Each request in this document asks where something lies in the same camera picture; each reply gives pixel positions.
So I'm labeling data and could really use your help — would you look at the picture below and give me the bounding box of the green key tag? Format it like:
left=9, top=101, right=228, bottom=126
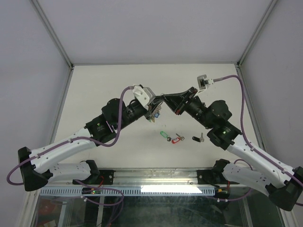
left=160, top=131, right=168, bottom=138

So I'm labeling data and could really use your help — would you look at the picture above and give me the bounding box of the aluminium mounting rail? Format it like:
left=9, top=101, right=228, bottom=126
left=47, top=167, right=285, bottom=189

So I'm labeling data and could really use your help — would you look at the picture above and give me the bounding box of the large keyring with keys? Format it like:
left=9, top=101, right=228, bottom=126
left=147, top=103, right=162, bottom=123

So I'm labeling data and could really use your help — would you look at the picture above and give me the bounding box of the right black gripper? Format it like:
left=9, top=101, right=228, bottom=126
left=160, top=87, right=213, bottom=130

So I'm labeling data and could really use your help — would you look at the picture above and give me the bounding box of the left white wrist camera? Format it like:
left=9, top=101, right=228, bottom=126
left=132, top=85, right=156, bottom=110

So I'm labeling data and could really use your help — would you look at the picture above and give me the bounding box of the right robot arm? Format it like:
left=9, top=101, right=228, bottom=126
left=161, top=87, right=303, bottom=211

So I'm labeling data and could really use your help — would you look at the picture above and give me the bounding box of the right aluminium frame post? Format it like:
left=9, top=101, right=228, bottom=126
left=236, top=0, right=279, bottom=68

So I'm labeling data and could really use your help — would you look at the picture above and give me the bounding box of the red tag with keys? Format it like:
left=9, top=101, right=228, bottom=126
left=166, top=133, right=185, bottom=144

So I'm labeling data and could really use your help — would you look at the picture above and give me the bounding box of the aluminium frame post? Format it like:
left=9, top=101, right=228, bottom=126
left=236, top=0, right=279, bottom=68
left=30, top=0, right=74, bottom=69

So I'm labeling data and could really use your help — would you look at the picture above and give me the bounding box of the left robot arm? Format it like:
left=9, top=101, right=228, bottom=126
left=18, top=96, right=161, bottom=192

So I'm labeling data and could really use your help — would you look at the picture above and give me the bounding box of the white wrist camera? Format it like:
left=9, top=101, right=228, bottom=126
left=132, top=85, right=156, bottom=110
left=195, top=74, right=214, bottom=96

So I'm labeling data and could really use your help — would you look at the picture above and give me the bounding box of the white slotted cable duct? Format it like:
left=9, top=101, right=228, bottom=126
left=40, top=185, right=215, bottom=197

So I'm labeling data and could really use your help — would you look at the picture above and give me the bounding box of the left aluminium frame post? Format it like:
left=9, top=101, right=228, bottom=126
left=30, top=0, right=74, bottom=69

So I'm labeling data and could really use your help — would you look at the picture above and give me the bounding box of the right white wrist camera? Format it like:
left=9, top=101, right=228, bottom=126
left=195, top=74, right=214, bottom=96

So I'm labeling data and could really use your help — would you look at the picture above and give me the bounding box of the black tag with key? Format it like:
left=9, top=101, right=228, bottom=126
left=192, top=133, right=204, bottom=142

